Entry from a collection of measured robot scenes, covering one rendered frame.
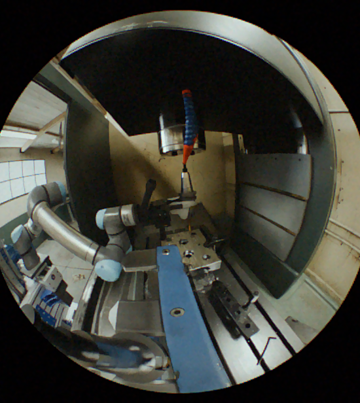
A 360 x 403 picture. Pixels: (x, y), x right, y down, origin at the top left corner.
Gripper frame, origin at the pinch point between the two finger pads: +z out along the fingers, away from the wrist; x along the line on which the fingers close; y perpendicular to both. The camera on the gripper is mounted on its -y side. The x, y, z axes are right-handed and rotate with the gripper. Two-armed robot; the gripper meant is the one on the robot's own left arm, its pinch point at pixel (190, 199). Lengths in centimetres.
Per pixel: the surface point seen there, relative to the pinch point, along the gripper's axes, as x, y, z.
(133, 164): -101, -23, -37
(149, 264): 24.3, 2.4, -14.3
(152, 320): 34.0, 2.4, -14.2
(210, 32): 32.0, -29.3, -3.5
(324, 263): 47, 46, 81
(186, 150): 17.2, -14.6, -4.5
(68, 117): -22, -60, -65
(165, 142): 5.0, -19.4, -7.1
